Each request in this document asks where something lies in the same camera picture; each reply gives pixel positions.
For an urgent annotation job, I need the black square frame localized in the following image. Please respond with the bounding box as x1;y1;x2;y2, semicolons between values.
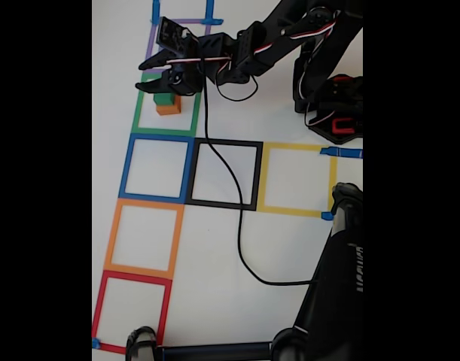
184;137;264;211

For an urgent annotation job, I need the purple square frame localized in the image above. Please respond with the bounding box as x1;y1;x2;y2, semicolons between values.
142;17;212;75

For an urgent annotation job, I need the red square frame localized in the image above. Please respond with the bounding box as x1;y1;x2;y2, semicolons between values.
92;269;173;355

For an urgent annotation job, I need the black camera tripod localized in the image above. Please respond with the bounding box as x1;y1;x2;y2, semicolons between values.
124;182;364;361

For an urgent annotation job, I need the black gripper camera board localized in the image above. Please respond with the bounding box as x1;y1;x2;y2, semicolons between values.
156;17;200;56

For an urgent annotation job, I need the black camera cable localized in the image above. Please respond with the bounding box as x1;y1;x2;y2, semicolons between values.
199;37;321;286

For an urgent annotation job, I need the orange square frame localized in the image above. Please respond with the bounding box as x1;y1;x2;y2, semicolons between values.
103;198;185;280

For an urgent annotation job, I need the yellow square frame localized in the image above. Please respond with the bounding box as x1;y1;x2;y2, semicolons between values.
256;141;338;218

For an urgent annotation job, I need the green square frame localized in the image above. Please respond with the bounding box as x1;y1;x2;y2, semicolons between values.
130;73;204;138

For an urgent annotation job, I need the orange cube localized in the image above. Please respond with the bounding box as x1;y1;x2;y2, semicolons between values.
155;98;182;117

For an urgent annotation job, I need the blue square frame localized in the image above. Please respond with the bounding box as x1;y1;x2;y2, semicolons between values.
118;133;196;204

